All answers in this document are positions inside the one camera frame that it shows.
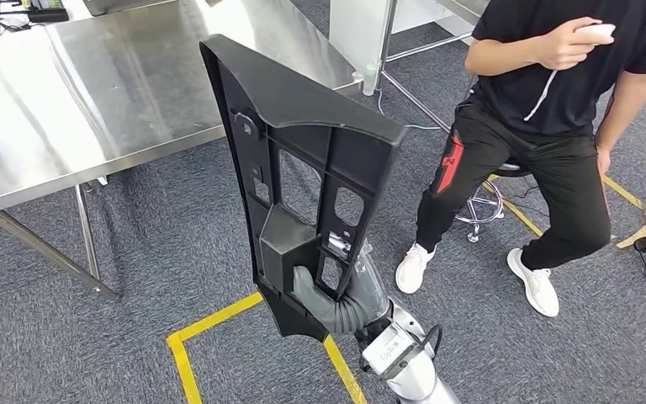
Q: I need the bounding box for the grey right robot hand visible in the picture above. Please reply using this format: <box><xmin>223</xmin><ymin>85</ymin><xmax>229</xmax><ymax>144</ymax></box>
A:
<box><xmin>292</xmin><ymin>239</ymin><xmax>392</xmax><ymax>326</ymax></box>

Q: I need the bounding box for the person's right hand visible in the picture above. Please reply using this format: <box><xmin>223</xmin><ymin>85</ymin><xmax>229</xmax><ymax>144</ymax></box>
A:
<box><xmin>532</xmin><ymin>16</ymin><xmax>608</xmax><ymax>72</ymax></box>

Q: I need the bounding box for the black plastic plate bracket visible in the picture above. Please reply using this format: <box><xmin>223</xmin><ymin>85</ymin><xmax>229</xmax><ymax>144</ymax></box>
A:
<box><xmin>199</xmin><ymin>33</ymin><xmax>408</xmax><ymax>343</ymax></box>

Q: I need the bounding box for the stainless steel workbench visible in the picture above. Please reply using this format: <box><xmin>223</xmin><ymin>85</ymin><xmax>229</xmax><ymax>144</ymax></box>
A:
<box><xmin>0</xmin><ymin>0</ymin><xmax>364</xmax><ymax>303</ymax></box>

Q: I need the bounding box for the yellow floor tape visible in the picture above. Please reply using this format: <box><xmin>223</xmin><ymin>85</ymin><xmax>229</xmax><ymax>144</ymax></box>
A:
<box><xmin>481</xmin><ymin>173</ymin><xmax>646</xmax><ymax>250</ymax></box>
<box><xmin>167</xmin><ymin>291</ymin><xmax>368</xmax><ymax>404</ymax></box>

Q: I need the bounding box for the person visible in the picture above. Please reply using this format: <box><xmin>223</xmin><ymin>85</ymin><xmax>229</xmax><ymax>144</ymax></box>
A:
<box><xmin>395</xmin><ymin>0</ymin><xmax>646</xmax><ymax>319</ymax></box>

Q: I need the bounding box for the chrome stool with black seat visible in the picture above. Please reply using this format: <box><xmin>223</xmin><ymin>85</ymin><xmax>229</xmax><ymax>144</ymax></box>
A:
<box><xmin>456</xmin><ymin>157</ymin><xmax>532</xmax><ymax>244</ymax></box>

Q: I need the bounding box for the stainless steel table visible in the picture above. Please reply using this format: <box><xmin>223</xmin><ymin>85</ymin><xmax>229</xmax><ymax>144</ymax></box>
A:
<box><xmin>379</xmin><ymin>0</ymin><xmax>491</xmax><ymax>135</ymax></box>

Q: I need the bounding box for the translucent plastic leg cap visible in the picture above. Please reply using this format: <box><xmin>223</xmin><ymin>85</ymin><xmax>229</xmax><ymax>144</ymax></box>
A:
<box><xmin>363</xmin><ymin>61</ymin><xmax>380</xmax><ymax>97</ymax></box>

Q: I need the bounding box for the white panel board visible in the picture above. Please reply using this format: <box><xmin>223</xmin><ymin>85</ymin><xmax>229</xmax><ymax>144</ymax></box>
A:
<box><xmin>328</xmin><ymin>0</ymin><xmax>469</xmax><ymax>79</ymax></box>

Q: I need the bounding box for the small dark power adapter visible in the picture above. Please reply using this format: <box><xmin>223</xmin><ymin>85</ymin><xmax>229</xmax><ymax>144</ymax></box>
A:
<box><xmin>0</xmin><ymin>13</ymin><xmax>31</xmax><ymax>32</ymax></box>

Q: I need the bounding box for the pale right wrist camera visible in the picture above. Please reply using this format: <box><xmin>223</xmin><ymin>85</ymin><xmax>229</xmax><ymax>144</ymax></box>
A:
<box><xmin>360</xmin><ymin>322</ymin><xmax>420</xmax><ymax>377</ymax></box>

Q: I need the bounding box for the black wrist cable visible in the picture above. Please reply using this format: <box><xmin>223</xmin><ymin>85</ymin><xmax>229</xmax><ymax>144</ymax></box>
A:
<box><xmin>358</xmin><ymin>323</ymin><xmax>444</xmax><ymax>375</ymax></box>

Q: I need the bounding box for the white floor cable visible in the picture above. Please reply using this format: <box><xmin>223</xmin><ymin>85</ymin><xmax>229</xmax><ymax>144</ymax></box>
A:
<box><xmin>375</xmin><ymin>88</ymin><xmax>442</xmax><ymax>132</ymax></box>

